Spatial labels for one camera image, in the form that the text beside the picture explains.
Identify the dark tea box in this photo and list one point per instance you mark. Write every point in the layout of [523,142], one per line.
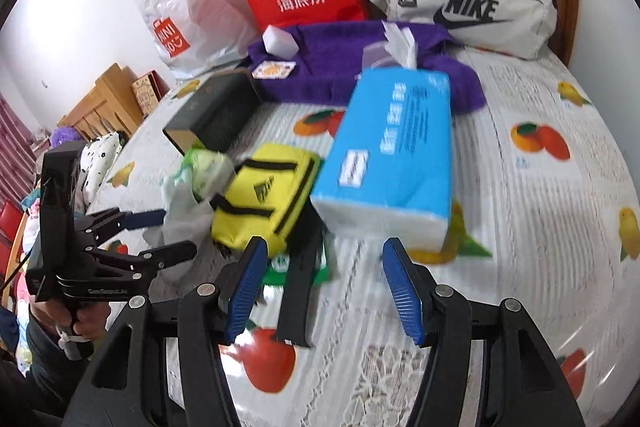
[215,112]

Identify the yellow small bag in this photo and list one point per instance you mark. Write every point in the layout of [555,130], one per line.
[265,197]

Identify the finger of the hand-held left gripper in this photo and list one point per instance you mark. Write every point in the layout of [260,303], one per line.
[170,253]
[145,218]

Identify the grey waist bag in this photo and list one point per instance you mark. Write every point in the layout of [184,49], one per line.
[465,2]

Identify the fruit print packet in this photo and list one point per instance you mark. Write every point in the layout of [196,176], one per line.
[272,69]

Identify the purple fuzzy towel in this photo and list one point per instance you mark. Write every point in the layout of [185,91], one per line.
[340,62]

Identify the red chair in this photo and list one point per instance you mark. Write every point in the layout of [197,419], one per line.
[10,227]

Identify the person's left hand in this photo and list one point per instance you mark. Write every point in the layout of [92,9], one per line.
[90,319]

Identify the white plastic shopping bag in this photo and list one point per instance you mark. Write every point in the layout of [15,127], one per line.
[170,7]

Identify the purple plush toy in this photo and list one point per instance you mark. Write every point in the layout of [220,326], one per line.
[67,137]

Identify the blue tissue pack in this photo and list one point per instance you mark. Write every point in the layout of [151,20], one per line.
[395,147]

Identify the green white packet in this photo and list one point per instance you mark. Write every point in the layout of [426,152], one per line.
[210,167]

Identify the white thin plastic bag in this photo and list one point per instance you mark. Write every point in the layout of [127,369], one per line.
[180,217]

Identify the white small box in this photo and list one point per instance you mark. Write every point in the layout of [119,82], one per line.
[282,42]

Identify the fruit print tablecloth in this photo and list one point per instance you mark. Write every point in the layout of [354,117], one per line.
[525,232]

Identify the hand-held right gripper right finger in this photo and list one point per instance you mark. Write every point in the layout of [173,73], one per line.
[405,292]

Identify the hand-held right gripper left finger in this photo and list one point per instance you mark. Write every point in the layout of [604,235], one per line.
[245,292]

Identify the red striped curtain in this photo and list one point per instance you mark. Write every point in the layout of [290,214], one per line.
[12,142]

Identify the polka dot pillow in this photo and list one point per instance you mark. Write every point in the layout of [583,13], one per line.
[100,162]

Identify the patterned box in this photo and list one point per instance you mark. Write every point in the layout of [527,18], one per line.
[147,92]

